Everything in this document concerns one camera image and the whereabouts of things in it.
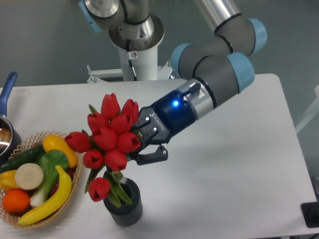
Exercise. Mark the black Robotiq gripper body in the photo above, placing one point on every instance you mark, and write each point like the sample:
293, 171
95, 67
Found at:
165, 118

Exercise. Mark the red tulip bouquet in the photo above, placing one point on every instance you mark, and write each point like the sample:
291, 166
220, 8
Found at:
106, 148

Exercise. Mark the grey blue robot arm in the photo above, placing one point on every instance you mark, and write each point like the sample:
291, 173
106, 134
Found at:
213, 72

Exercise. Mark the dark grey ribbed vase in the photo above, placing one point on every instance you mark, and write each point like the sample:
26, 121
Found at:
124, 203

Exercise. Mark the red fruit in basket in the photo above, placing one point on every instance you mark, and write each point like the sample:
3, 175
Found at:
70, 172

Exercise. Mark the green bok choy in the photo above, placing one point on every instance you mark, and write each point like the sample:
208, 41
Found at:
47, 161

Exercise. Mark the yellow banana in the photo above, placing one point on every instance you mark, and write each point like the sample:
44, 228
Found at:
52, 204

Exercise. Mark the woven wicker basket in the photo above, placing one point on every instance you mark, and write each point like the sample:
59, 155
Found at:
31, 142

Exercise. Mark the green cucumber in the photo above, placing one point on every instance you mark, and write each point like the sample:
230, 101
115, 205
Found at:
27, 156

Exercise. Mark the beige round disc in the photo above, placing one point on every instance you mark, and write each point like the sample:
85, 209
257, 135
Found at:
29, 176

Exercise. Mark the yellow bell pepper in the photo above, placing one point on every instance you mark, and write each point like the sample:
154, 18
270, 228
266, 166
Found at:
7, 180

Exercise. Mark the orange fruit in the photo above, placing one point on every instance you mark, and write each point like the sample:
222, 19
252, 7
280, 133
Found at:
16, 201

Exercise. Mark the black device at edge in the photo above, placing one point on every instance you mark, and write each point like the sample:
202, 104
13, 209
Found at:
310, 213

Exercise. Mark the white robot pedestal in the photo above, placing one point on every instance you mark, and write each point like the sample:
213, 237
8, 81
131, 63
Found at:
137, 46

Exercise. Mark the blue handled saucepan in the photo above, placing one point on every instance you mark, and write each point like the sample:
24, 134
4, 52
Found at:
9, 138

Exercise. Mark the white frame at right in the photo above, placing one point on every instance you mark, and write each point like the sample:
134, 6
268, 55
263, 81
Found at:
311, 111

